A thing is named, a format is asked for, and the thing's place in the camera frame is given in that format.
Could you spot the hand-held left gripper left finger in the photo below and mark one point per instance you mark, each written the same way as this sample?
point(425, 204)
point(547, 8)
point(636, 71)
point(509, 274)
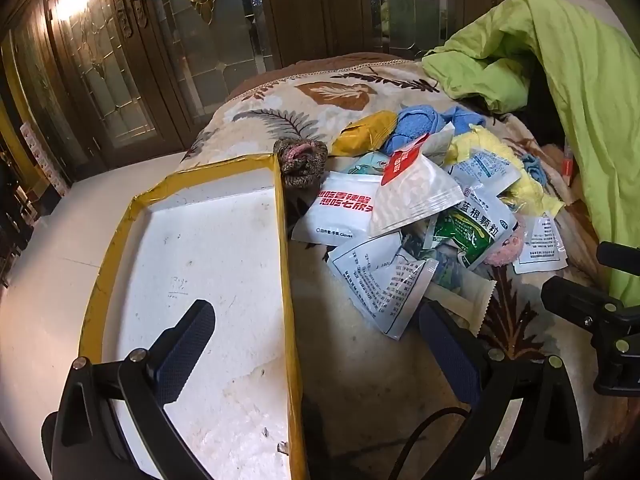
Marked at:
point(185, 350)

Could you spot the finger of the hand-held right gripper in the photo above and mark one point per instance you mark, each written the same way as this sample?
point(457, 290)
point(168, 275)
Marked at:
point(575, 300)
point(620, 257)

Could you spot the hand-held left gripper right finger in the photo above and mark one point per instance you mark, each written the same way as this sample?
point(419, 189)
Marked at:
point(450, 355)

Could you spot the white foam box yellow tape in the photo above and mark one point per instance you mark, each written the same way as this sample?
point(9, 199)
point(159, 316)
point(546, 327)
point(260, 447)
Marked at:
point(210, 260)

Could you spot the green white sachet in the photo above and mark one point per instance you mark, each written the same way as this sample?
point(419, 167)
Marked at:
point(475, 225)

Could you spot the white packet red print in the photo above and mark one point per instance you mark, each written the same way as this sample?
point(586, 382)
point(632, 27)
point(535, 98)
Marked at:
point(340, 215)

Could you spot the pale blue tissue pack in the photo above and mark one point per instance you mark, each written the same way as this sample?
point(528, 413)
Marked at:
point(365, 164)

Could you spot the blue towel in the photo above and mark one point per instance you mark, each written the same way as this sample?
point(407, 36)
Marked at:
point(420, 122)

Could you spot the white plastic wrapper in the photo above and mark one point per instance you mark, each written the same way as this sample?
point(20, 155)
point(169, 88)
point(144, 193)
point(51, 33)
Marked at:
point(470, 305)

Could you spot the white leaflet sachet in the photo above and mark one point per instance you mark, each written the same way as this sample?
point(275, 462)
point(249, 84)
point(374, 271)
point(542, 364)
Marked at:
point(542, 242)

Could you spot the pink fluffy ball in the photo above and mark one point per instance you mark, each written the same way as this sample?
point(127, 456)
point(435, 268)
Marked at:
point(505, 247)

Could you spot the white sachet blue text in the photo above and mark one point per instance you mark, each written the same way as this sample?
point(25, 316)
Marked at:
point(380, 285)

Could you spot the leaf printed blanket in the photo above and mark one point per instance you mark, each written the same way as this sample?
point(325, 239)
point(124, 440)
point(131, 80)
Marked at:
point(350, 375)

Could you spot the red white tube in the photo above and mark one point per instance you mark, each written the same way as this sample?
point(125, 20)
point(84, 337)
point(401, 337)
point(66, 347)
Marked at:
point(567, 162)

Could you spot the yellow towel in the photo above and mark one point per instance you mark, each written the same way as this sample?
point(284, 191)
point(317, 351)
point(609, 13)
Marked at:
point(520, 185)

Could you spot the small blue cloth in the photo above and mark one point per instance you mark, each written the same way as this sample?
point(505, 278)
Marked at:
point(536, 165)

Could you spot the white sachet blue label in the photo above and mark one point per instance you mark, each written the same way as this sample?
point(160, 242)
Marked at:
point(480, 167)

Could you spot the green bed sheet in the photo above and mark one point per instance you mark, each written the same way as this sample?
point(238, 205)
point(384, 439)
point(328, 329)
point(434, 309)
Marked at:
point(575, 85)

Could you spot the yellow packet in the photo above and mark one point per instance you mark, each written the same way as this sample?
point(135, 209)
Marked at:
point(362, 132)

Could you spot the row of white red boxes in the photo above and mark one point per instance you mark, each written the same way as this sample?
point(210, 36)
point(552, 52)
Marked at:
point(40, 155)

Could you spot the wooden glass-door cabinet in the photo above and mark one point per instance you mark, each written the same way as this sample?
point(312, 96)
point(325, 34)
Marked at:
point(150, 50)

